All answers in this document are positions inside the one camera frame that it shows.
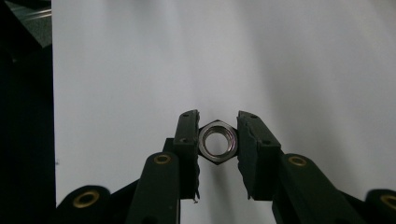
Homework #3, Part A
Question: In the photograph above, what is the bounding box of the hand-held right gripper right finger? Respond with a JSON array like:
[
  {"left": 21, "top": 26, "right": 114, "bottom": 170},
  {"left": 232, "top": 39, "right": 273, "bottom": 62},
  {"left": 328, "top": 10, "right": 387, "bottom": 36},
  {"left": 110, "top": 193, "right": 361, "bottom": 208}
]
[{"left": 236, "top": 109, "right": 369, "bottom": 224}]

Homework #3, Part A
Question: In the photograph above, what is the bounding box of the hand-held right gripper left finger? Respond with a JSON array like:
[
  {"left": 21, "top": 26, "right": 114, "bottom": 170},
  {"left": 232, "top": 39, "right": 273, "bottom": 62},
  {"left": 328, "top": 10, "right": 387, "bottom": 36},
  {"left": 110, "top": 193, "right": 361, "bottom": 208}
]
[{"left": 125, "top": 108, "right": 201, "bottom": 224}]

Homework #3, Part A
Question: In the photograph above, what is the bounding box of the silver hex nut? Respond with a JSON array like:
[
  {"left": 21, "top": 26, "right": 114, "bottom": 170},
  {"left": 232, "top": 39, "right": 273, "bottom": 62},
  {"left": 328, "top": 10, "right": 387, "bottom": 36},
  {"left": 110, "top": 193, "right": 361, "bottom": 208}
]
[{"left": 197, "top": 119, "right": 239, "bottom": 166}]

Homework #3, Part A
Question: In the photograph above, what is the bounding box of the metal floor rail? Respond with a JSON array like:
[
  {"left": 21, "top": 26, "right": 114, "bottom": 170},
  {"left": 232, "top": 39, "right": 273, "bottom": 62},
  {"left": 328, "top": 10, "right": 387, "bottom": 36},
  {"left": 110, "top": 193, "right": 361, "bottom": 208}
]
[{"left": 21, "top": 7, "right": 52, "bottom": 23}]

